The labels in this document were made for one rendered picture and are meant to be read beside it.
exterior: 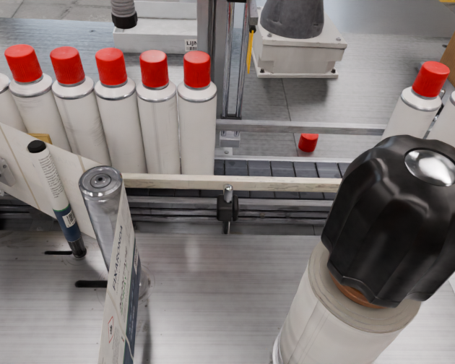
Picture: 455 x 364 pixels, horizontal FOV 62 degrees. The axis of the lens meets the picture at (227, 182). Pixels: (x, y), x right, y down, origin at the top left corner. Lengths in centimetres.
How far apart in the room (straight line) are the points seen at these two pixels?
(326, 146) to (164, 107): 39
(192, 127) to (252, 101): 37
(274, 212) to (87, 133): 30
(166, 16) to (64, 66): 74
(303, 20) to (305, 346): 72
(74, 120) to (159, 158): 12
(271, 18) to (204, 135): 48
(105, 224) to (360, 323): 23
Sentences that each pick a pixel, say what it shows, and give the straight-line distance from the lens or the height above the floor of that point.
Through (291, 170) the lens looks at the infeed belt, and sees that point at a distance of 64.
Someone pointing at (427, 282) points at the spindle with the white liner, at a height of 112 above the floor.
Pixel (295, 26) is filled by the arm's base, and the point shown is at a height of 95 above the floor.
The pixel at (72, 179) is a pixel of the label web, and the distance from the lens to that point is 43.
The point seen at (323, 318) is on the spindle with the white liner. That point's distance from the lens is 31.
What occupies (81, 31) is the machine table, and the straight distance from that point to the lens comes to 118.
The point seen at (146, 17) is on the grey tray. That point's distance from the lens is 122.
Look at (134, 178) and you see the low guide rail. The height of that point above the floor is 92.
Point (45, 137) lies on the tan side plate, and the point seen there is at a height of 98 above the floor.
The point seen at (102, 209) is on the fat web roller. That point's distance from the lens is 35.
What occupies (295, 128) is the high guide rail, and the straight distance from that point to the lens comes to 59.
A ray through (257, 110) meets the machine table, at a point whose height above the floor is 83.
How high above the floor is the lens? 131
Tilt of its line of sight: 46 degrees down
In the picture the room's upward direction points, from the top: 4 degrees clockwise
